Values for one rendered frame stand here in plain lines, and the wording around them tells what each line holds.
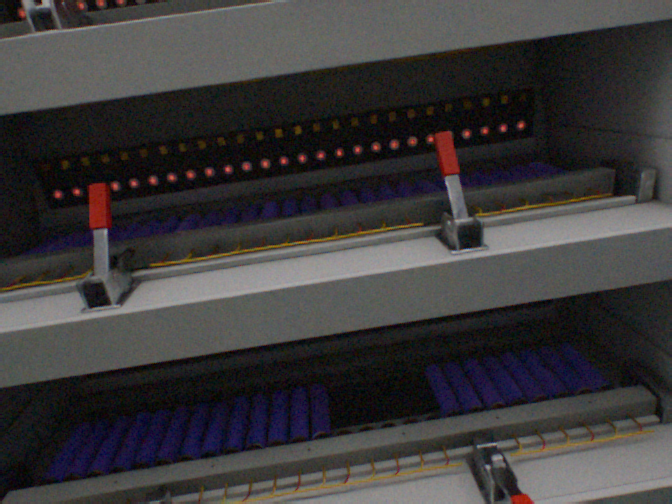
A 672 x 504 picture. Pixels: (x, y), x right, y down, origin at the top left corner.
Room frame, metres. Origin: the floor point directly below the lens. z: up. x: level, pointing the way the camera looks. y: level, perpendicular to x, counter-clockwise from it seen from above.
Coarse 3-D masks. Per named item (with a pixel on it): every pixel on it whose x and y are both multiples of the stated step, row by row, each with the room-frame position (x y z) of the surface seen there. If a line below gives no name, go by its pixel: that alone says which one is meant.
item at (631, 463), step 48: (384, 336) 0.45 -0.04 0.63; (576, 336) 0.45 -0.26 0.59; (624, 336) 0.39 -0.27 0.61; (48, 384) 0.43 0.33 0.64; (96, 384) 0.44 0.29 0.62; (336, 384) 0.43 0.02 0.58; (624, 384) 0.37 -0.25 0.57; (48, 432) 0.41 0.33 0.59; (336, 432) 0.37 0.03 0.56; (624, 432) 0.33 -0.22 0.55; (0, 480) 0.34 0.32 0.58; (336, 480) 0.32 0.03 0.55; (384, 480) 0.32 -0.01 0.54; (432, 480) 0.31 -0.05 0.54; (528, 480) 0.30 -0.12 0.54; (576, 480) 0.30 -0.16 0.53; (624, 480) 0.29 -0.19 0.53
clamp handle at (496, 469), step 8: (496, 464) 0.29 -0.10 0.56; (496, 472) 0.29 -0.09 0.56; (504, 472) 0.29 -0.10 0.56; (496, 480) 0.28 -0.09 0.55; (504, 480) 0.28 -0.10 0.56; (512, 480) 0.28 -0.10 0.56; (504, 488) 0.27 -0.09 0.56; (512, 488) 0.27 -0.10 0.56; (512, 496) 0.26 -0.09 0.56; (520, 496) 0.26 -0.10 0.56; (528, 496) 0.25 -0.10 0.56
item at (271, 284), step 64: (256, 128) 0.43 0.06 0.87; (320, 128) 0.43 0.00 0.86; (384, 128) 0.44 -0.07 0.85; (448, 128) 0.45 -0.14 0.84; (512, 128) 0.45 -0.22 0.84; (576, 128) 0.42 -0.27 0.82; (64, 192) 0.44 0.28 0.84; (128, 192) 0.44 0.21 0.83; (192, 192) 0.44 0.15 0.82; (256, 192) 0.45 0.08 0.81; (320, 192) 0.43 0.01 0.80; (384, 192) 0.40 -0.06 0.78; (448, 192) 0.30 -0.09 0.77; (512, 192) 0.35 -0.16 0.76; (576, 192) 0.35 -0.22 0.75; (640, 192) 0.33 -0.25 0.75; (0, 256) 0.40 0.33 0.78; (64, 256) 0.34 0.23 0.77; (128, 256) 0.33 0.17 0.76; (192, 256) 0.34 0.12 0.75; (256, 256) 0.32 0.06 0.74; (320, 256) 0.32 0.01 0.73; (384, 256) 0.30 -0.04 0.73; (448, 256) 0.29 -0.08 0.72; (512, 256) 0.28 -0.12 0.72; (576, 256) 0.29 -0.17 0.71; (640, 256) 0.29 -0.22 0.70; (0, 320) 0.29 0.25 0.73; (64, 320) 0.27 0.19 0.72; (128, 320) 0.28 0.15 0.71; (192, 320) 0.28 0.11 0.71; (256, 320) 0.28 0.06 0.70; (320, 320) 0.29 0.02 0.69; (384, 320) 0.29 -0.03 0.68; (0, 384) 0.28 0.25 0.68
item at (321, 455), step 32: (480, 416) 0.34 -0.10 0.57; (512, 416) 0.33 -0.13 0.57; (544, 416) 0.33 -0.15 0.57; (576, 416) 0.33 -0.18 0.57; (608, 416) 0.33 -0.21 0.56; (640, 416) 0.33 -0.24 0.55; (288, 448) 0.33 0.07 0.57; (320, 448) 0.33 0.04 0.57; (352, 448) 0.32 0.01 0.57; (384, 448) 0.32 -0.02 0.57; (416, 448) 0.33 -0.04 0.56; (448, 448) 0.33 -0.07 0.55; (96, 480) 0.33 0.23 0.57; (128, 480) 0.32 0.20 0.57; (160, 480) 0.32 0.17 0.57; (192, 480) 0.32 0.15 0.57; (224, 480) 0.32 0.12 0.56; (256, 480) 0.32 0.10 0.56
